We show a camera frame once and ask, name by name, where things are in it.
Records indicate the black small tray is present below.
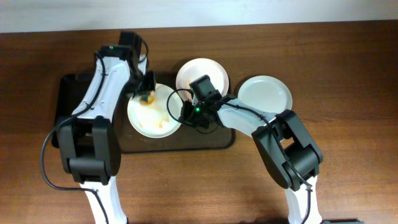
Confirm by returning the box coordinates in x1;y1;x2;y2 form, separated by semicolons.
52;73;94;149

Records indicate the white plate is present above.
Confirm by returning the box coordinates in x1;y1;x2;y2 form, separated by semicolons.
175;58;229;96
238;75;293;114
127;83;183;138

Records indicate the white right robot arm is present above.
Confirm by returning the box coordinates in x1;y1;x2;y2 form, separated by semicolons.
178;92;326;223

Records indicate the green and yellow sponge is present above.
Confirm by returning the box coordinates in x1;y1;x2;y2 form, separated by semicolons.
139;91;155;105

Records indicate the white plate bottom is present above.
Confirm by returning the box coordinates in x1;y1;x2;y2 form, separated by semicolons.
127;83;183;138

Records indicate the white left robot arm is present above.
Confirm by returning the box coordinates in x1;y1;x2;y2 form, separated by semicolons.
55;45;155;223

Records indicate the white plate top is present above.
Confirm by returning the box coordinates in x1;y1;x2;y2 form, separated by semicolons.
175;58;229;96

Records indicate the brown large tray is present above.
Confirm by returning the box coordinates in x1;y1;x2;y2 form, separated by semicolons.
116;72;236;154

